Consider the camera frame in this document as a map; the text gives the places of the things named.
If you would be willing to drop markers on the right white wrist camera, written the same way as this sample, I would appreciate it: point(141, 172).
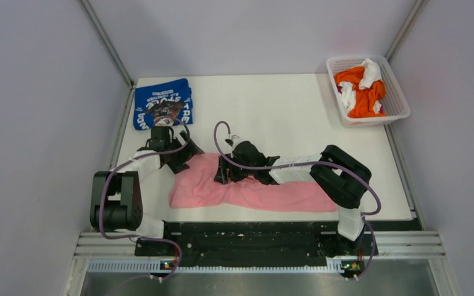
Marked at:
point(233, 141)

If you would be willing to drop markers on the orange t-shirt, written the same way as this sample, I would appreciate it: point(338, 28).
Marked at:
point(360, 102)

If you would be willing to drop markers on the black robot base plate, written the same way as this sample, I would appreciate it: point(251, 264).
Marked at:
point(265, 245)

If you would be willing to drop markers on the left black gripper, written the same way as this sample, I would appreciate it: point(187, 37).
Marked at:
point(186, 153)

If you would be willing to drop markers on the white t-shirt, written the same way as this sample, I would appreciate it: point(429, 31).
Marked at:
point(372, 73)

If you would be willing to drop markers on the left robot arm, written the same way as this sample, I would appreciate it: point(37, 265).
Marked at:
point(116, 209)

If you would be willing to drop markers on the pink t-shirt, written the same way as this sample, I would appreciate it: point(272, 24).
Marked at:
point(195, 187)

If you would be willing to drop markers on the folded blue graphic t-shirt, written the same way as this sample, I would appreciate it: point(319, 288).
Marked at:
point(163, 104)

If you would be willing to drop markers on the white plastic basket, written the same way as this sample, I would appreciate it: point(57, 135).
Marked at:
point(394, 103)

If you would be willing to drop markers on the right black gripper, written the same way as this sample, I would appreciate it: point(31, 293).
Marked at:
point(222, 176)

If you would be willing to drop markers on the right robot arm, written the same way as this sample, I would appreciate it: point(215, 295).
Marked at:
point(333, 172)

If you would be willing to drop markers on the aluminium frame rail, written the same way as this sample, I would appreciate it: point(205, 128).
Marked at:
point(106, 42)

